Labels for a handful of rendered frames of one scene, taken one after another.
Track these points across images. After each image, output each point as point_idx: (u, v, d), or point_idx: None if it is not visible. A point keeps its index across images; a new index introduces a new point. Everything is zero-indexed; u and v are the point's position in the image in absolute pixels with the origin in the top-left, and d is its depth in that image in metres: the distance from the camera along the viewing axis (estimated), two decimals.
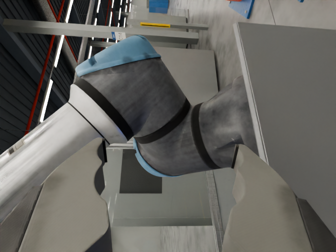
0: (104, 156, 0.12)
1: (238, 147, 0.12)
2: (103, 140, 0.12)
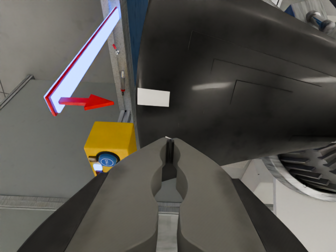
0: (166, 157, 0.12)
1: (173, 142, 0.12)
2: (168, 141, 0.12)
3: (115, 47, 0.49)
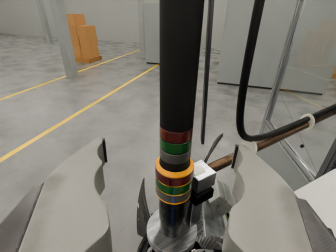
0: (104, 156, 0.12)
1: (238, 147, 0.12)
2: (103, 140, 0.12)
3: None
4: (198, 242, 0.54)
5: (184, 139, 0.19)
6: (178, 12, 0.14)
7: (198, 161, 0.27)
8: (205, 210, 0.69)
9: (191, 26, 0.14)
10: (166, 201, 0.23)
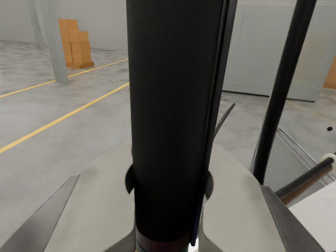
0: None
1: None
2: None
3: None
4: None
5: (178, 248, 0.11)
6: (166, 32, 0.06)
7: (197, 240, 0.19)
8: None
9: (195, 62, 0.06)
10: None
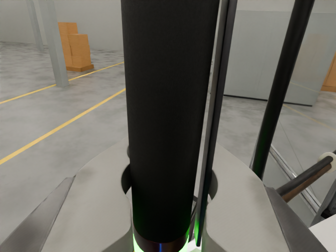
0: None
1: None
2: None
3: None
4: None
5: (175, 249, 0.11)
6: (161, 33, 0.06)
7: None
8: None
9: (191, 63, 0.06)
10: None
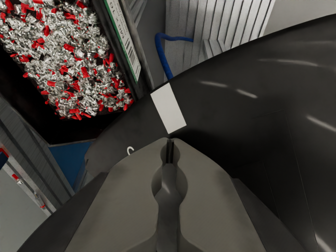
0: (166, 157, 0.12)
1: (173, 142, 0.12)
2: (168, 141, 0.12)
3: (15, 178, 0.40)
4: None
5: None
6: None
7: None
8: None
9: None
10: None
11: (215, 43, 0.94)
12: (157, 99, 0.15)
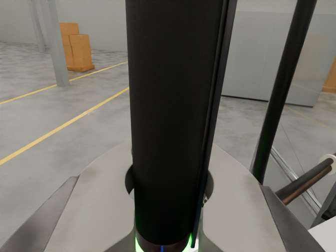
0: None
1: None
2: None
3: None
4: None
5: (177, 250, 0.11)
6: (165, 42, 0.06)
7: (196, 240, 0.19)
8: None
9: (194, 70, 0.07)
10: None
11: None
12: None
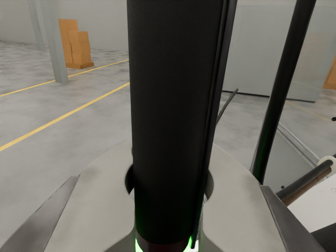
0: None
1: None
2: None
3: None
4: None
5: (177, 251, 0.11)
6: (166, 40, 0.06)
7: (196, 242, 0.19)
8: None
9: (195, 69, 0.07)
10: None
11: None
12: None
